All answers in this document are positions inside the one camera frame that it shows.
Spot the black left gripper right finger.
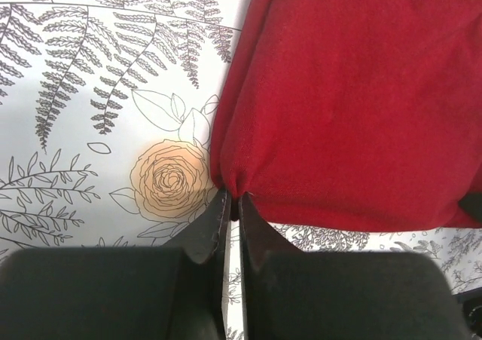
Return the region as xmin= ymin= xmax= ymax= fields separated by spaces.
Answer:
xmin=239 ymin=196 xmax=471 ymax=339

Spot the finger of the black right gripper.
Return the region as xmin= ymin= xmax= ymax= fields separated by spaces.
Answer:
xmin=458 ymin=192 xmax=482 ymax=223

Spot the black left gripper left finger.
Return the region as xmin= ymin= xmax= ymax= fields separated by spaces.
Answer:
xmin=1 ymin=190 xmax=230 ymax=339

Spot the dark red t shirt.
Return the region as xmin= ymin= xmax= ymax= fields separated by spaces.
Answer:
xmin=210 ymin=0 xmax=481 ymax=232

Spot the floral patterned table mat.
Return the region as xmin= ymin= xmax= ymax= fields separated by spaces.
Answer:
xmin=1 ymin=0 xmax=481 ymax=339

